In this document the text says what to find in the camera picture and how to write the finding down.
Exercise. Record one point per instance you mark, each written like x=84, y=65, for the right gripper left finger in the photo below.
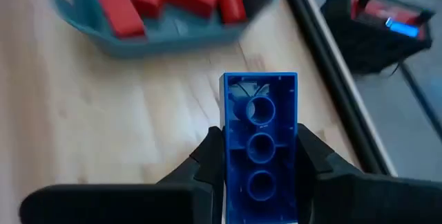
x=210, y=168

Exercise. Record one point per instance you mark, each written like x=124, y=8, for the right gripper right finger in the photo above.
x=328, y=189

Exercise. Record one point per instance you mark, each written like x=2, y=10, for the blue brick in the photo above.
x=260, y=148

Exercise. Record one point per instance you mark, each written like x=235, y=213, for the teal plastic bin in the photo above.
x=172, y=40

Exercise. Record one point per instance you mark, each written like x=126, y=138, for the red battery unit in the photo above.
x=380, y=11

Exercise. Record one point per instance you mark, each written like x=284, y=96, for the black table frame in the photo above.
x=331, y=79

